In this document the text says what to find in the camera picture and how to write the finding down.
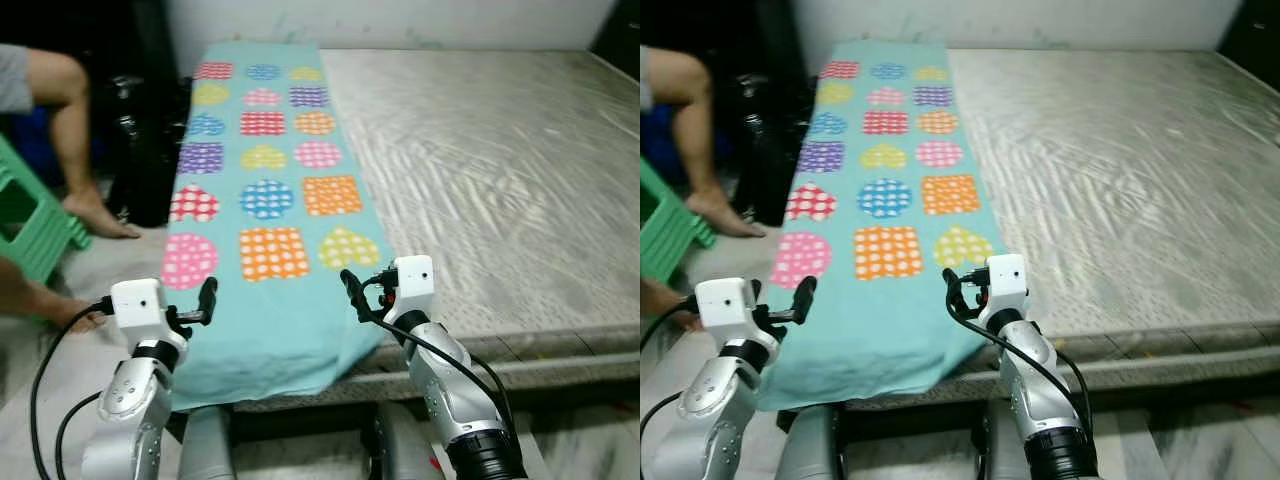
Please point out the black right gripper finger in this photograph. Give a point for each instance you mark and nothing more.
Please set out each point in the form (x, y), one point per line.
(351, 292)
(954, 292)

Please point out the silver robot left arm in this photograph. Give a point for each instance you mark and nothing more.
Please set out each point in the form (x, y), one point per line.
(130, 410)
(715, 410)

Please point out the grey robot left leg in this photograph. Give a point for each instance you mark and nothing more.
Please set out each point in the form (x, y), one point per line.
(805, 445)
(205, 445)

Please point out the grey robot leg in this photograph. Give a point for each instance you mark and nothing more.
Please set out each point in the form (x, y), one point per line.
(400, 445)
(805, 445)
(1000, 445)
(205, 445)

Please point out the green plastic stool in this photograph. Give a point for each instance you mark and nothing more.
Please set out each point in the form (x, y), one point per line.
(670, 235)
(30, 240)

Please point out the white quilted mattress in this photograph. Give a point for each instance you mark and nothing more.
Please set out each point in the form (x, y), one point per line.
(480, 180)
(1100, 180)

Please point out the black bag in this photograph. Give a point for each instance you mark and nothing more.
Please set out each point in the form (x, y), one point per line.
(145, 150)
(770, 150)

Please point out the grey robot right leg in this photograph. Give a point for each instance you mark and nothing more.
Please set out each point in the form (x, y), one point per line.
(1000, 445)
(400, 445)

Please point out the blue bag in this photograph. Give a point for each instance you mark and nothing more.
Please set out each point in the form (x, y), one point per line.
(660, 150)
(30, 150)

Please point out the dark bed base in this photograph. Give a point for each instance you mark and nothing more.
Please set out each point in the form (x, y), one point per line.
(560, 410)
(1180, 405)

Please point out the person in white shirt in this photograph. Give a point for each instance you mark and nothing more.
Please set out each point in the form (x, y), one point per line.
(690, 110)
(65, 110)

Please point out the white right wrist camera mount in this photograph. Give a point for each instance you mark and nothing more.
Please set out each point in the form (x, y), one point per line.
(1008, 280)
(412, 280)

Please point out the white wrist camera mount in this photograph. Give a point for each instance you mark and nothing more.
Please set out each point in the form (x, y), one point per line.
(725, 305)
(412, 280)
(1008, 280)
(138, 305)

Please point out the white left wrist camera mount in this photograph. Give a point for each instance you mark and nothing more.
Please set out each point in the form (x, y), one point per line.
(138, 305)
(725, 305)

